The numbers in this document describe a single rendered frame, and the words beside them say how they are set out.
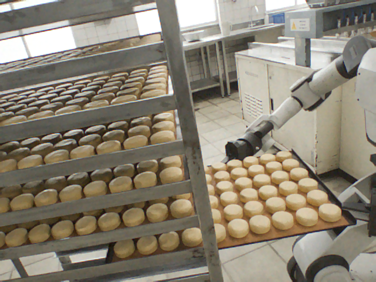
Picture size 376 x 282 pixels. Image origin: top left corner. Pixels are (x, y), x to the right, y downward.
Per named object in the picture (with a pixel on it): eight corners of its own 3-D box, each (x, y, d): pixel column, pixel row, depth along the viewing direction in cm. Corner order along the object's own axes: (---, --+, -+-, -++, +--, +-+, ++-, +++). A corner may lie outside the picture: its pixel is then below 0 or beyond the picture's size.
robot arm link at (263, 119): (242, 133, 124) (265, 113, 125) (258, 148, 122) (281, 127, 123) (244, 130, 118) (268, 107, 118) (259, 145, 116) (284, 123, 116)
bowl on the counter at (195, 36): (188, 43, 423) (186, 34, 418) (181, 42, 452) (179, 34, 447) (208, 39, 431) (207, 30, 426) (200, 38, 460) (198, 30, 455)
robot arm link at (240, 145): (224, 170, 112) (240, 156, 120) (245, 175, 106) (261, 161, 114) (220, 140, 107) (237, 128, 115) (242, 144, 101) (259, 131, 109)
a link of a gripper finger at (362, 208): (342, 202, 73) (369, 206, 70) (341, 210, 71) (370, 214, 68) (342, 197, 72) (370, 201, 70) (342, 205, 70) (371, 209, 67)
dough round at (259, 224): (262, 237, 69) (261, 231, 68) (245, 228, 73) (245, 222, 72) (274, 226, 71) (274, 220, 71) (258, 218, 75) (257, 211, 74)
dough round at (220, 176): (231, 175, 96) (230, 170, 95) (228, 184, 92) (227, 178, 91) (215, 175, 97) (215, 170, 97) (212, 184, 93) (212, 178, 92)
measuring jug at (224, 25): (231, 34, 431) (229, 20, 423) (218, 36, 441) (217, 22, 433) (234, 33, 442) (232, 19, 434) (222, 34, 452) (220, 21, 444)
